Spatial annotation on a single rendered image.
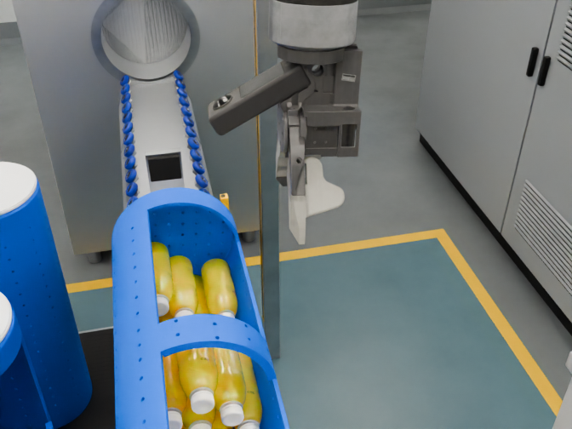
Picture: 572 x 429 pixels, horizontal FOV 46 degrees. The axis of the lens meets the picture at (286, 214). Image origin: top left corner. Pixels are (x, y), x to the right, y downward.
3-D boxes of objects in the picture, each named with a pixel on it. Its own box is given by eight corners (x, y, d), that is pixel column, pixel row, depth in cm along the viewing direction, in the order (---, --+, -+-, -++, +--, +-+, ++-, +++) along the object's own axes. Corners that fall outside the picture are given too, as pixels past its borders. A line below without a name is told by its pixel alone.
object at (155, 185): (185, 191, 199) (180, 146, 190) (185, 199, 196) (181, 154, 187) (151, 196, 197) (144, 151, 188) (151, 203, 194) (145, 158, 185)
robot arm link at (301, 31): (274, 5, 63) (264, -12, 71) (273, 57, 65) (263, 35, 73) (367, 6, 64) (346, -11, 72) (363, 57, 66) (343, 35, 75)
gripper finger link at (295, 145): (307, 192, 68) (303, 110, 69) (293, 193, 68) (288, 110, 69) (301, 200, 73) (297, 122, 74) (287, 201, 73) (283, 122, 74)
